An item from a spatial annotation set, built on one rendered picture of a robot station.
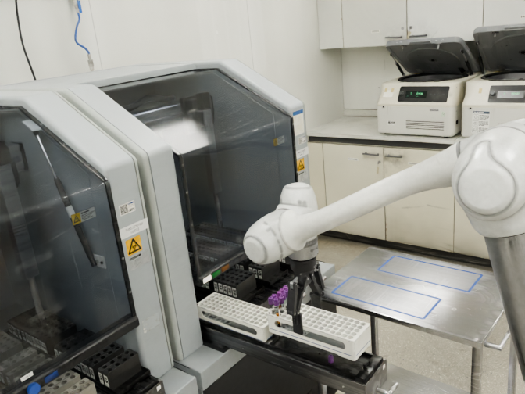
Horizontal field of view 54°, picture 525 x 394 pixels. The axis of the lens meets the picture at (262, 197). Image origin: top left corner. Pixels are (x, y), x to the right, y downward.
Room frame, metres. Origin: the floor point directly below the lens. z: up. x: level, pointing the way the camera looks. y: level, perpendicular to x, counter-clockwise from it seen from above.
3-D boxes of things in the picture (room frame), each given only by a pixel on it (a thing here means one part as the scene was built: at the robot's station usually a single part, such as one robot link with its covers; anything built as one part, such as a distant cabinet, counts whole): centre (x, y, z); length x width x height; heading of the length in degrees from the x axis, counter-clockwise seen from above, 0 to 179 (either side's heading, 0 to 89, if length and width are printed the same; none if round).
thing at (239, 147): (1.91, 0.23, 1.28); 0.61 x 0.51 x 0.63; 141
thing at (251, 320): (1.52, 0.12, 0.83); 0.30 x 0.10 x 0.06; 51
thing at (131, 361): (1.27, 0.45, 0.85); 0.12 x 0.02 x 0.06; 141
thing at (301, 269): (1.34, -0.10, 1.07); 0.08 x 0.07 x 0.09; 141
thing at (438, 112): (3.73, -1.28, 1.22); 0.62 x 0.56 x 0.64; 139
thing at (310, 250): (1.34, -0.10, 1.15); 0.09 x 0.09 x 0.06
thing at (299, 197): (1.33, -0.09, 1.25); 0.13 x 0.11 x 0.16; 146
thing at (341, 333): (1.32, -0.12, 0.89); 0.30 x 0.10 x 0.06; 51
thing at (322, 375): (1.41, -0.02, 0.78); 0.73 x 0.14 x 0.09; 51
